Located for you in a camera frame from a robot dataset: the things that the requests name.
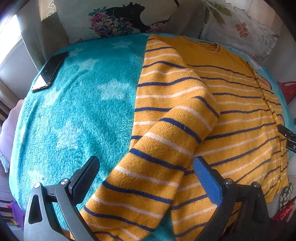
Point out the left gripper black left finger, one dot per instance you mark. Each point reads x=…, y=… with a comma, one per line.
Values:
x=46, y=202

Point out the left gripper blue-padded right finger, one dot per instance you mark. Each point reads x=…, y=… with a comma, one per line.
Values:
x=241, y=212

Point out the yellow striped knit sweater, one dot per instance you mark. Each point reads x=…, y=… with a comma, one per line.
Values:
x=193, y=99

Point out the purple object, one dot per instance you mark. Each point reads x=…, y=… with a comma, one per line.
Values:
x=18, y=214

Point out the green white patterned item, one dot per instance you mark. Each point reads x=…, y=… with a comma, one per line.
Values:
x=286, y=195

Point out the red plastic bag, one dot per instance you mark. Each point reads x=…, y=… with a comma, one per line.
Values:
x=288, y=89

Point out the turquoise fleece cartoon blanket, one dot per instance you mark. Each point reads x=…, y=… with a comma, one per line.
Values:
x=88, y=111

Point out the white leaf-print pillow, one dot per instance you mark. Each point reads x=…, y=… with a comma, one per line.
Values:
x=235, y=29

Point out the black smartphone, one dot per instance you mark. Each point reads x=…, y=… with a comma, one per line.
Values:
x=47, y=76

